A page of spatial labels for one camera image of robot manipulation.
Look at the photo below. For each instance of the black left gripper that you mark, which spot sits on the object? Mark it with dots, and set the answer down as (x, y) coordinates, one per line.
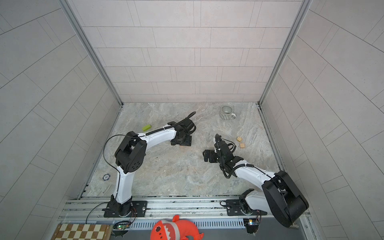
(188, 142)

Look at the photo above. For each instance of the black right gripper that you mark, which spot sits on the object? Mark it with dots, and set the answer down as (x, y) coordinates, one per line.
(212, 153)

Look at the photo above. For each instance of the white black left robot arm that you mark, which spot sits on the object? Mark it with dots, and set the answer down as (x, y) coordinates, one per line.
(130, 156)

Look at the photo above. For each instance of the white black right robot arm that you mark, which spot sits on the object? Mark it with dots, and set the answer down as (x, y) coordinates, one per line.
(278, 195)

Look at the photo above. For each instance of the lime green long block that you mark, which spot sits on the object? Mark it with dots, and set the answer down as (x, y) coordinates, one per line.
(146, 128)

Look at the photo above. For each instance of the striped ceramic mug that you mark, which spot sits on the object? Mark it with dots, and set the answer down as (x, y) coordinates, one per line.
(227, 113)

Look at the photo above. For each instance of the right controller circuit board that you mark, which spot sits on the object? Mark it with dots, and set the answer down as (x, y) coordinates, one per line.
(252, 225)

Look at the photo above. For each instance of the controller circuit board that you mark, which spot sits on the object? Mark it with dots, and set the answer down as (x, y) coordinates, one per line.
(252, 225)
(121, 228)

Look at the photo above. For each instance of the red shark plush toy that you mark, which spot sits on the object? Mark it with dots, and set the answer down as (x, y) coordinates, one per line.
(175, 229)

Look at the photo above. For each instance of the left controller circuit board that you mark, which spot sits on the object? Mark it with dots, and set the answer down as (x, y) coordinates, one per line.
(121, 228)

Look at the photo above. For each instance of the wooden chessboard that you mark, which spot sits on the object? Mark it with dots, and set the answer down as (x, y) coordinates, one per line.
(82, 232)

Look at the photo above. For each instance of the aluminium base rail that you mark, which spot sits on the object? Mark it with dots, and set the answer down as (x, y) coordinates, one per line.
(90, 210)

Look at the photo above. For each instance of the aluminium corner post right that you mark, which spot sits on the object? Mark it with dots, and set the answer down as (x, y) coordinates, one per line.
(288, 42)

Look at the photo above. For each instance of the aluminium corner post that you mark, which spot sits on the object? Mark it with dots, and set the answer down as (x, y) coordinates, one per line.
(87, 45)
(288, 42)

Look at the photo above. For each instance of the aluminium corner post left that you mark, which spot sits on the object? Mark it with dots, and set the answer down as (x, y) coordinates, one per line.
(87, 45)

